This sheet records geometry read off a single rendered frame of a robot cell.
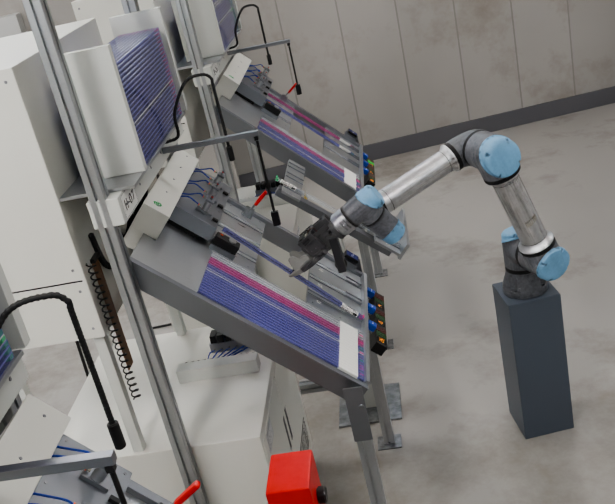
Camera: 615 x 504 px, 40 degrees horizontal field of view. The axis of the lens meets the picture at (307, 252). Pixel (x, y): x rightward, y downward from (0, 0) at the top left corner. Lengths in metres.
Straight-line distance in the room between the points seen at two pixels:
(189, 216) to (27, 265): 0.48
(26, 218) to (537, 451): 1.91
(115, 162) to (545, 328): 1.56
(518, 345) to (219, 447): 1.12
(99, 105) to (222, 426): 0.96
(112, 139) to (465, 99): 4.45
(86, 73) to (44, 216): 0.36
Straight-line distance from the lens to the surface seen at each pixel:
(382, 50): 6.16
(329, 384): 2.29
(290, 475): 1.97
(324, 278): 2.72
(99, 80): 2.16
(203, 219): 2.46
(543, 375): 3.10
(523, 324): 2.98
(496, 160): 2.56
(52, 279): 2.27
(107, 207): 2.10
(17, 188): 2.20
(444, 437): 3.28
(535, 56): 6.48
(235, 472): 2.49
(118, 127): 2.18
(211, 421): 2.53
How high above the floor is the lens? 1.98
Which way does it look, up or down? 23 degrees down
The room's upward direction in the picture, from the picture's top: 13 degrees counter-clockwise
